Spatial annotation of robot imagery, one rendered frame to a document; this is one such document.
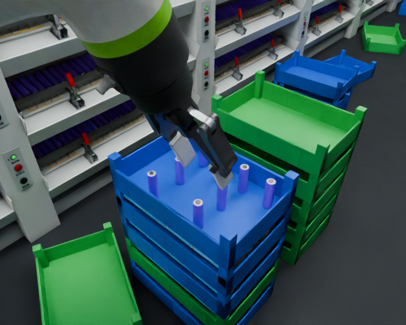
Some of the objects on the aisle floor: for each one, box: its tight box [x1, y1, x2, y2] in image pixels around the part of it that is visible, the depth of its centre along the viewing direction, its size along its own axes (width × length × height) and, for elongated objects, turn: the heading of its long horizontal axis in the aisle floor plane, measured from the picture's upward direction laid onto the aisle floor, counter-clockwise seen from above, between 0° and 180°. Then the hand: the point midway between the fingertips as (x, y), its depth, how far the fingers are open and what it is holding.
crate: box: [32, 222, 143, 325], centre depth 86 cm, size 30×20×8 cm
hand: (203, 162), depth 55 cm, fingers open, 7 cm apart
